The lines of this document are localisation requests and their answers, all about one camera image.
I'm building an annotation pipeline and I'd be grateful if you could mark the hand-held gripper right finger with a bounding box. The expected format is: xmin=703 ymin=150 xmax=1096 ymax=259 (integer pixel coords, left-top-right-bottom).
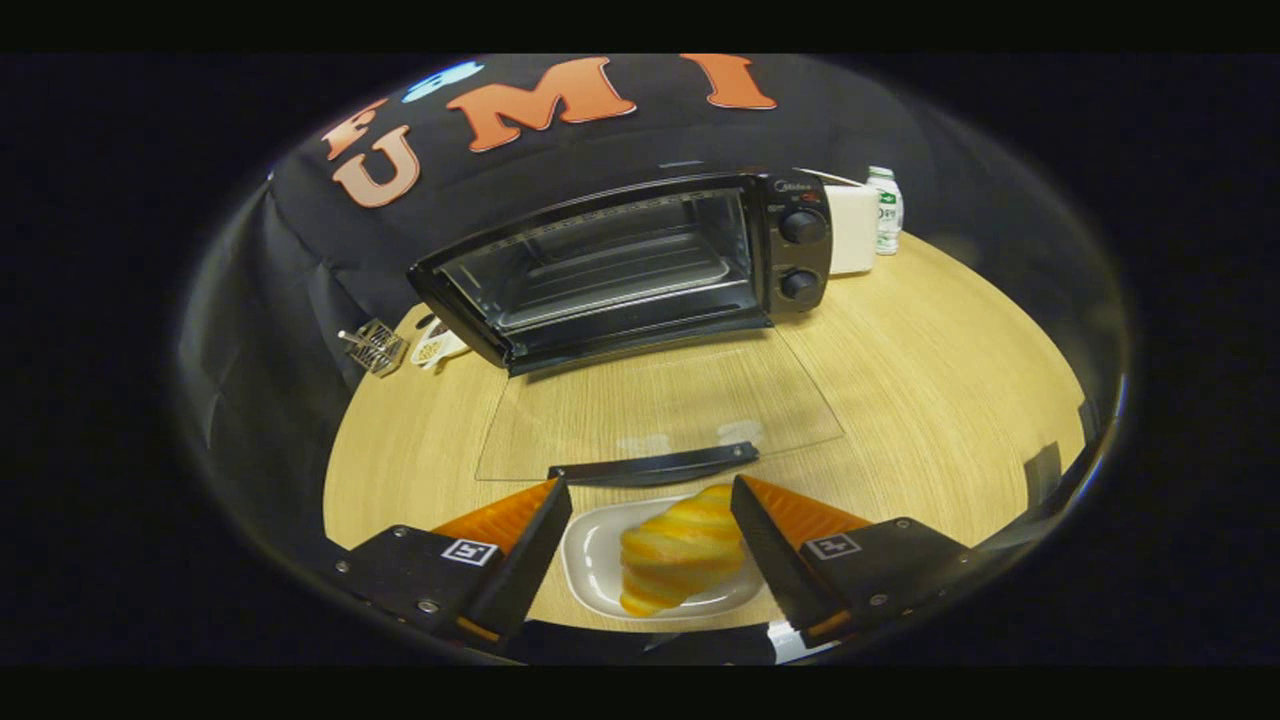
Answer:
xmin=730 ymin=474 xmax=986 ymax=641

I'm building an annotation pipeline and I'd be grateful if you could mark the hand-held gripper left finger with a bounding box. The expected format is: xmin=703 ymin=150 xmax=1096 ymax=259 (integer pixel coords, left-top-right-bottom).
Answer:
xmin=330 ymin=477 xmax=574 ymax=646

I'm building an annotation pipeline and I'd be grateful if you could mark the yellow croissant bread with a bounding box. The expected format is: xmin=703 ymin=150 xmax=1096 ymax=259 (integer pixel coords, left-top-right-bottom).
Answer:
xmin=620 ymin=485 xmax=746 ymax=618

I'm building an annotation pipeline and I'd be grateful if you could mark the black toaster oven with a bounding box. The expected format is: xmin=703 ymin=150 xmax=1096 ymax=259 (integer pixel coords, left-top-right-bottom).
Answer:
xmin=408 ymin=172 xmax=846 ymax=489

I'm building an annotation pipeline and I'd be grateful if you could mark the white oval plate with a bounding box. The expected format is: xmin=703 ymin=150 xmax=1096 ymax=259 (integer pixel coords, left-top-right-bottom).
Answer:
xmin=560 ymin=495 xmax=771 ymax=622

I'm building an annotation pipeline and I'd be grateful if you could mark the small white perforated utensil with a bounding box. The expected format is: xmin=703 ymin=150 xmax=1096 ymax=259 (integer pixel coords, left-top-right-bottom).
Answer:
xmin=410 ymin=315 xmax=471 ymax=371

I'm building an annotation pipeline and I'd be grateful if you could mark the dark chair back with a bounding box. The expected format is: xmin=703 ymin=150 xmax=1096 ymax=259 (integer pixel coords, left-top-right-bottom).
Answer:
xmin=1022 ymin=440 xmax=1064 ymax=493

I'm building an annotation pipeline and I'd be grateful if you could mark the small white box device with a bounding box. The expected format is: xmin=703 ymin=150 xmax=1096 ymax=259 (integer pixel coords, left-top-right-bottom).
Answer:
xmin=822 ymin=183 xmax=879 ymax=276

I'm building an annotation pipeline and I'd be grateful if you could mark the white bottle green label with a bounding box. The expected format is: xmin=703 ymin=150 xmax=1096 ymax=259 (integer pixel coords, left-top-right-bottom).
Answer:
xmin=866 ymin=166 xmax=905 ymax=256

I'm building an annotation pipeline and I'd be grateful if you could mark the metal wire rack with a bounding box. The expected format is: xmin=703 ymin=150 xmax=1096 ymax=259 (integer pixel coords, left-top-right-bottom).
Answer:
xmin=338 ymin=318 xmax=409 ymax=377

